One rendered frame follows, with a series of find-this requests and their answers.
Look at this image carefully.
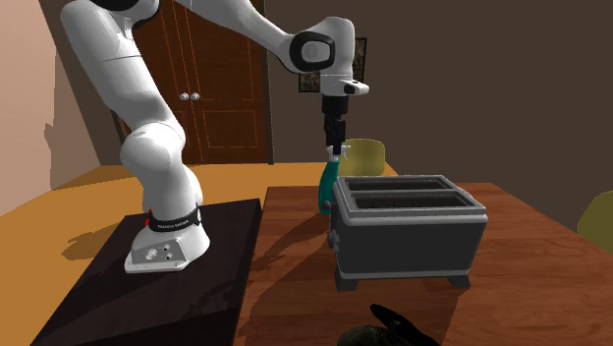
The brown wooden double door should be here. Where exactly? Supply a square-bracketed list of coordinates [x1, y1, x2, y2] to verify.
[110, 0, 275, 166]

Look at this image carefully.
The brown wooden table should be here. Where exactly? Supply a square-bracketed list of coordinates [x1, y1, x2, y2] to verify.
[233, 182, 613, 346]

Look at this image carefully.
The dark framed wall picture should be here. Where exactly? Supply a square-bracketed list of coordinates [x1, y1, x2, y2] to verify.
[298, 36, 368, 94]

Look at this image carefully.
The black dark object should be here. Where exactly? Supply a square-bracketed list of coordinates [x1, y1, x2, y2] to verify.
[336, 303, 441, 346]

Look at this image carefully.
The olive green chair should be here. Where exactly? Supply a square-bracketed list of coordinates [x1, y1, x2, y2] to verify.
[336, 138, 387, 178]
[576, 190, 613, 255]

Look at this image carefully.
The teal spray bottle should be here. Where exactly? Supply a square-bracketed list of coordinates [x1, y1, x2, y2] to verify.
[317, 145, 352, 215]

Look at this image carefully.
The dark robot stand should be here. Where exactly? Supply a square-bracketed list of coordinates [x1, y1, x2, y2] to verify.
[29, 198, 263, 346]

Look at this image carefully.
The grey four-slot toaster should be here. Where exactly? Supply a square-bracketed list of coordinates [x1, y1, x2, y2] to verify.
[319, 174, 489, 293]

